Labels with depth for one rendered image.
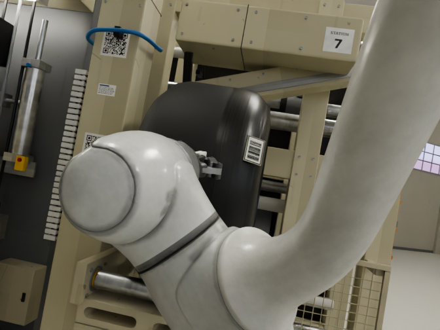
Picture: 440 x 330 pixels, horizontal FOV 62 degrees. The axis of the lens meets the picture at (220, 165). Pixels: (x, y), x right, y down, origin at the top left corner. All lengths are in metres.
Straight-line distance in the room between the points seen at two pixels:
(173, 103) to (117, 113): 0.23
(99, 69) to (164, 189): 0.78
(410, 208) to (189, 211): 12.22
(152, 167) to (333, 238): 0.16
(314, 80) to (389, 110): 1.16
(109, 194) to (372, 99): 0.20
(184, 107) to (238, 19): 0.56
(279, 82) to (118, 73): 0.60
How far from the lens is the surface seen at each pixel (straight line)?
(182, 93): 0.87
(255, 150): 0.77
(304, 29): 1.30
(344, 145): 0.25
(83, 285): 0.94
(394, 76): 0.23
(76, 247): 1.06
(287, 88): 1.37
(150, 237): 0.34
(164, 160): 0.33
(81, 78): 1.10
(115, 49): 1.07
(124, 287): 0.94
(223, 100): 0.85
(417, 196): 12.68
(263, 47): 1.27
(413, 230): 12.73
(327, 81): 1.39
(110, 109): 1.03
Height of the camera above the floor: 1.20
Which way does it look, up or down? 2 degrees up
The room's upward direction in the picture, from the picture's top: 10 degrees clockwise
